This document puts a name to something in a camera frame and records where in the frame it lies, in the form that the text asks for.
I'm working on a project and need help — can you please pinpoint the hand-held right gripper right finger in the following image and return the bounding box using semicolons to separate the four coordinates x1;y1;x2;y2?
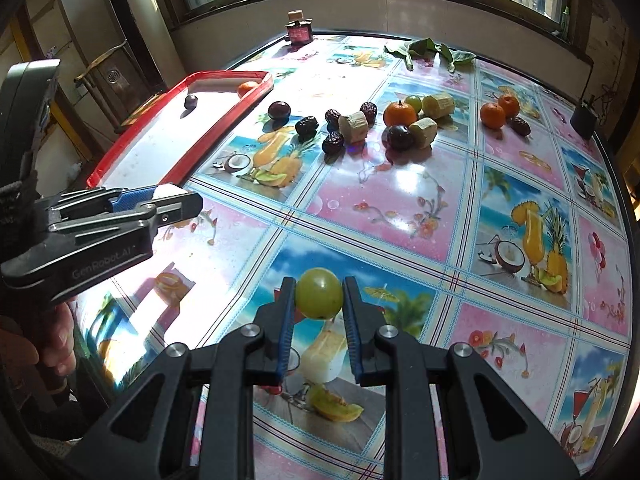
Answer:
342;276;581;480

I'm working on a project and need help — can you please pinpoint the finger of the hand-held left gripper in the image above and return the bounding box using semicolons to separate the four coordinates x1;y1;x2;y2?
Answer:
36;186;168;217
47;192;204;242

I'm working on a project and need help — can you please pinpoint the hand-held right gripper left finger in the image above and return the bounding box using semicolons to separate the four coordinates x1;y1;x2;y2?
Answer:
65;276;297;480

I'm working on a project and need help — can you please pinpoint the green grape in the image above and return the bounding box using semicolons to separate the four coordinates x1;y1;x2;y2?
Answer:
295;267;345;321

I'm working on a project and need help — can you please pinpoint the red rimmed white tray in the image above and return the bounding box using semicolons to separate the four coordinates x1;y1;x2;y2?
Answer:
86;71;275;198

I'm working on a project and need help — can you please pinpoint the round beige cake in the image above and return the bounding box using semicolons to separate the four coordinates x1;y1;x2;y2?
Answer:
338;111;369;143

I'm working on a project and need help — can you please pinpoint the beige cake block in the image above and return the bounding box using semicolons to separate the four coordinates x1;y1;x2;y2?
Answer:
409;117;439;148

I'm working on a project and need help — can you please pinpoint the person's left hand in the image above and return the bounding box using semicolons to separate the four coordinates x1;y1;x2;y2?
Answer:
0;300;78;395

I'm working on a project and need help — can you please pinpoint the wooden chair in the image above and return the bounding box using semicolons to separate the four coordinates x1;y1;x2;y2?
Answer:
75;40;166;131

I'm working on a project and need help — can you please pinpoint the fruit printed tablecloth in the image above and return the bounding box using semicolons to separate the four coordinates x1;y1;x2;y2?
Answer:
75;32;632;480

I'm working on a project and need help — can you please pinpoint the dark red ink bottle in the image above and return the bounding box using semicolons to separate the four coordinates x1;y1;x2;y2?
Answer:
284;10;315;45

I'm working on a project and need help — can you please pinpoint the small black device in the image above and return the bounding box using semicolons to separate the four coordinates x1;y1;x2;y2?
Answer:
570;95;598;140

